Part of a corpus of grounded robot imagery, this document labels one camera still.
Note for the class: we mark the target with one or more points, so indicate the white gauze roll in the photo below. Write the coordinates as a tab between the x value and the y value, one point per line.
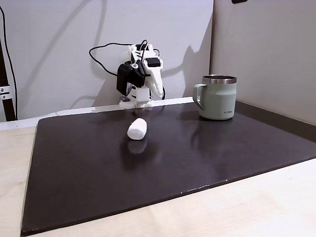
137	129

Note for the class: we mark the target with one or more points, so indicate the white pole clamp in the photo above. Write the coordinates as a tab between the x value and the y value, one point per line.
4	92

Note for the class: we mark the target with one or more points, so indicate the sage green steel mug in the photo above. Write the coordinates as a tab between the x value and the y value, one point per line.
217	98

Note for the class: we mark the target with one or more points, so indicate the black table mat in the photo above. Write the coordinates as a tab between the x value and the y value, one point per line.
158	168

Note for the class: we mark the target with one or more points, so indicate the black camera box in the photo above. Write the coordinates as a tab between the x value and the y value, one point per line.
128	79

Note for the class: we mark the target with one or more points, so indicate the black wall fixture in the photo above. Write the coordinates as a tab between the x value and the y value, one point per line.
239	1

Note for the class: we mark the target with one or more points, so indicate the black stand pole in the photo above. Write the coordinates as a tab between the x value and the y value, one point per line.
5	81

